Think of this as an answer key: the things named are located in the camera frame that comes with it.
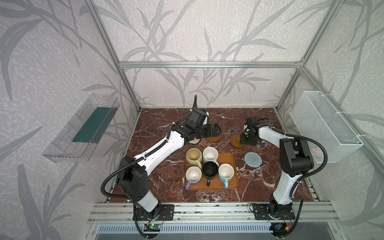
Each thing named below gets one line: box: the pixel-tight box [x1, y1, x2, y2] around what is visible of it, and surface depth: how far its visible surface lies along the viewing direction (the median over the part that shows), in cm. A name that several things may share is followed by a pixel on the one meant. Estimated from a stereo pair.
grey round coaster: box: [244, 152, 263, 168], surface depth 93 cm
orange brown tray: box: [189, 153, 239, 191], surface depth 83 cm
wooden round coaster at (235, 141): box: [230, 134, 245, 148], surface depth 101 cm
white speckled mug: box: [203, 146, 220, 167], surface depth 89 cm
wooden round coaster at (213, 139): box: [205, 136, 221, 143], surface depth 104 cm
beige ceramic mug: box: [186, 147, 203, 169], surface depth 86 cm
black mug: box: [202, 161, 219, 187], surface depth 81 cm
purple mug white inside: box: [185, 165, 203, 191], surface depth 82 cm
